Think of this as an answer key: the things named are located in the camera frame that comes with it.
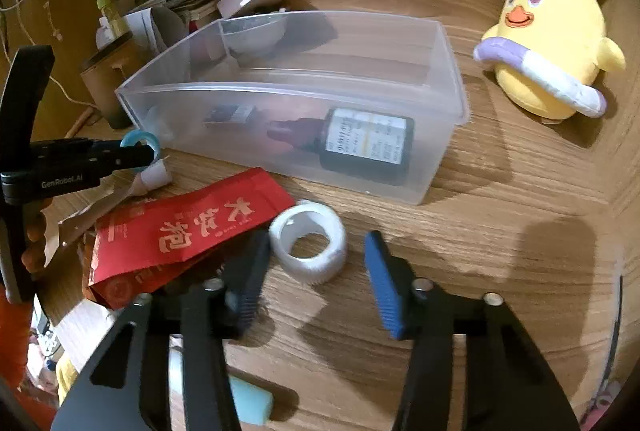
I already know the dark dropper bottle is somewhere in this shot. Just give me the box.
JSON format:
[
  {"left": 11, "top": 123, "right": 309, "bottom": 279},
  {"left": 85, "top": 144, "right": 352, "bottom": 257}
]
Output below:
[{"left": 267, "top": 107, "right": 414, "bottom": 185}]

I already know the white cable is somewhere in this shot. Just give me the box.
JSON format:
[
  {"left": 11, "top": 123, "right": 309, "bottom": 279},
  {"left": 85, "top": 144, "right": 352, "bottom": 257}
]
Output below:
[{"left": 0, "top": 0, "right": 97, "bottom": 110}]

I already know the small black white sachet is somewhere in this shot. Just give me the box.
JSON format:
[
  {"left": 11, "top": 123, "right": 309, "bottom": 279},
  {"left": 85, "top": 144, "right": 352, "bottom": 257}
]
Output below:
[{"left": 203, "top": 104, "right": 257, "bottom": 125}]

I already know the white tape roll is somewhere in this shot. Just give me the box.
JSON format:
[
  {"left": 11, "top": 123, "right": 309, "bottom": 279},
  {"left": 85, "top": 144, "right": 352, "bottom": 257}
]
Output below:
[{"left": 268, "top": 200, "right": 347, "bottom": 286}]

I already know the yellow chick bunny plush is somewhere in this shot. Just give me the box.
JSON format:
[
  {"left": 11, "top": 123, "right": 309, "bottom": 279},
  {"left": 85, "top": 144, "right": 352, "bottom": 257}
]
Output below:
[{"left": 473, "top": 0, "right": 626, "bottom": 123}]

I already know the green spray bottle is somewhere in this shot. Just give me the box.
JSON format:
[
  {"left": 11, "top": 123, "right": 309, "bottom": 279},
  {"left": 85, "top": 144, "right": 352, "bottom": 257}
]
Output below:
[{"left": 96, "top": 0, "right": 129, "bottom": 39}]

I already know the white paper box stack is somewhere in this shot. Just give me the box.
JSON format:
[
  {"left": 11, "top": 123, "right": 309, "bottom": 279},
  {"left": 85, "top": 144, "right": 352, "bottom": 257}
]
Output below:
[{"left": 96, "top": 6, "right": 188, "bottom": 57}]

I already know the person's left hand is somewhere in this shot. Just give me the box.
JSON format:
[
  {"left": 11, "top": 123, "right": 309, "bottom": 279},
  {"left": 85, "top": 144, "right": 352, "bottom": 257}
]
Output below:
[{"left": 22, "top": 198, "right": 53, "bottom": 281}]

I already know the white bowl with trinkets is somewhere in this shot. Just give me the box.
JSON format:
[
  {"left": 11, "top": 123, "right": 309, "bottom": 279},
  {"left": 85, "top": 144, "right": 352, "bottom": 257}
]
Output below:
[{"left": 221, "top": 15, "right": 286, "bottom": 56}]

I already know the blue washi tape roll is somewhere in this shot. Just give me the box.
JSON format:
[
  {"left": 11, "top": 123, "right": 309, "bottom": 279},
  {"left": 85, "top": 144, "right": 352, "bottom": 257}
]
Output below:
[{"left": 119, "top": 130, "right": 162, "bottom": 172}]

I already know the light blue sponge block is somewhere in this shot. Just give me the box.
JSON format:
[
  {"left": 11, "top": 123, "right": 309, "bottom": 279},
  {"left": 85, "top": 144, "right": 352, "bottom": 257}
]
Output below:
[{"left": 229, "top": 376, "right": 273, "bottom": 425}]

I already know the clear plastic storage bin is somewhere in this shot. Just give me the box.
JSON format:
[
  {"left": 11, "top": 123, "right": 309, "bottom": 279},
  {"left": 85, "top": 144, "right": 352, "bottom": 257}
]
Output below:
[{"left": 117, "top": 10, "right": 470, "bottom": 204}]

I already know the red tea packet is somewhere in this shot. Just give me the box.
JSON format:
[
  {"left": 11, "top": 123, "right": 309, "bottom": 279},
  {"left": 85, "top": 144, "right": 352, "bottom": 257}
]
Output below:
[{"left": 82, "top": 168, "right": 294, "bottom": 310}]

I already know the tan mug with lid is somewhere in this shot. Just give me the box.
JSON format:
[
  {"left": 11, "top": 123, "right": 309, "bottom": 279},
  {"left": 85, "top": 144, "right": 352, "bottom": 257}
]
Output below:
[{"left": 80, "top": 32, "right": 146, "bottom": 130}]

